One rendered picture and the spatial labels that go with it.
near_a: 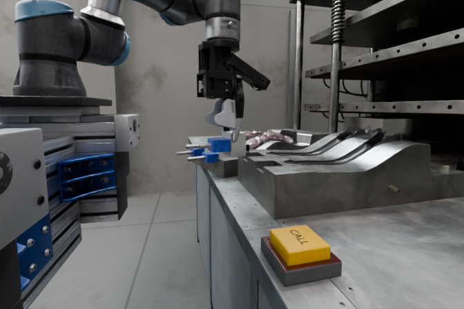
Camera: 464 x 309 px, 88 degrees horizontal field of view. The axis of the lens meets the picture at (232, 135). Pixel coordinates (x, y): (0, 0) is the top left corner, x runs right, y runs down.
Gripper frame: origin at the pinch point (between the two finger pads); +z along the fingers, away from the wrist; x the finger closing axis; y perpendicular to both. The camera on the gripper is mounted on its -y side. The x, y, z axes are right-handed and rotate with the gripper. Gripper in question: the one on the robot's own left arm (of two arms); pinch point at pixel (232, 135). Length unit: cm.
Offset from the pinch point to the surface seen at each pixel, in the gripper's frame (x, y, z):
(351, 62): -51, -96, -32
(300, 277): 29.1, 3.7, 14.0
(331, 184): 15.4, -14.9, 9.0
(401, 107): -18, -90, -6
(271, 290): 27.0, 6.3, 16.4
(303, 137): -24.5, -41.3, 5.5
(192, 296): -67, -6, 95
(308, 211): 14.7, -10.3, 14.1
